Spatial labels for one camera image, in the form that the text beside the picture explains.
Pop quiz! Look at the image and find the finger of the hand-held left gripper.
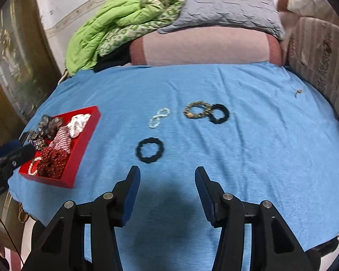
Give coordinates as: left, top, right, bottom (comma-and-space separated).
0, 140, 36, 173

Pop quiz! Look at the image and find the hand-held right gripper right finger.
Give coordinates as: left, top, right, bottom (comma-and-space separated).
194, 166, 313, 271

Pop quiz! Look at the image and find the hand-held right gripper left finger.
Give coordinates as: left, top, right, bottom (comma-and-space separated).
22, 165, 141, 271

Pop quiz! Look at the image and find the white pearl bracelet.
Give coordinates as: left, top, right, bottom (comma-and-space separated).
28, 156, 44, 176

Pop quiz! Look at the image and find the sequin bow hair clip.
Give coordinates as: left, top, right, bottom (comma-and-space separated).
25, 130, 47, 151

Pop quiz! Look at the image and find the red polka dot scrunchie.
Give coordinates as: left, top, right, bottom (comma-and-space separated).
38, 146, 71, 179

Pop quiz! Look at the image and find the grey sheer scrunchie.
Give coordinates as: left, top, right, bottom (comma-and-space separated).
37, 114, 64, 139

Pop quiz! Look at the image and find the red white striped scrunchie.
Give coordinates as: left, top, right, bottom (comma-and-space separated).
49, 126, 72, 154

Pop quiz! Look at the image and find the thick black hair tie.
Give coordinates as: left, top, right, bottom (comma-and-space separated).
136, 137, 165, 164

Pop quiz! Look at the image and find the red tray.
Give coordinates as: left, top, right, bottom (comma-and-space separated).
18, 106, 101, 189

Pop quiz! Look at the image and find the white dotted scrunchie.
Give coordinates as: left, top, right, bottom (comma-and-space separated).
66, 113, 91, 139

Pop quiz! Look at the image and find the black ruffled hair tie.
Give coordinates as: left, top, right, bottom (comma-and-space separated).
207, 103, 230, 125

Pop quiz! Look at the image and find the pale bead bracelet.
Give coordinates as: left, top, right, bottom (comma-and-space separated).
148, 108, 170, 129

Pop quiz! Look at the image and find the gold black beaded hair tie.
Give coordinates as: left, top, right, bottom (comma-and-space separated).
184, 101, 212, 120

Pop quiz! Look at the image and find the checkered slipper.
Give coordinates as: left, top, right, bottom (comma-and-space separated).
17, 203, 30, 223

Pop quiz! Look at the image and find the blue cloth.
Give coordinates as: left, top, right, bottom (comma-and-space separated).
8, 62, 339, 271

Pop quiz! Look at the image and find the wooden door with glass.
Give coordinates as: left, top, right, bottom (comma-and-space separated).
0, 0, 63, 153

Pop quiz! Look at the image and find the black clothing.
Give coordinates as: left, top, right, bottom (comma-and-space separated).
94, 44, 133, 72

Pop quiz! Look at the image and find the pink cushion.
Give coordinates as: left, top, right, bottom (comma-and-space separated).
129, 25, 283, 67

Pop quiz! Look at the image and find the green quilt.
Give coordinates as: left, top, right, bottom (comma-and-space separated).
65, 0, 185, 77

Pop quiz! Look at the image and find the striped patterned sofa cushion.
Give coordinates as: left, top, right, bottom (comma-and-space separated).
282, 15, 339, 136

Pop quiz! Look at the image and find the grey quilted pillow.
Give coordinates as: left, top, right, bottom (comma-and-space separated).
158, 0, 286, 40

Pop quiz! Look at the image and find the white patterned cloth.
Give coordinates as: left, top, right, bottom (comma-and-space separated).
287, 0, 332, 17

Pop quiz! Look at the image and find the thin black cable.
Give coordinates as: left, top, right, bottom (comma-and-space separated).
0, 203, 24, 264

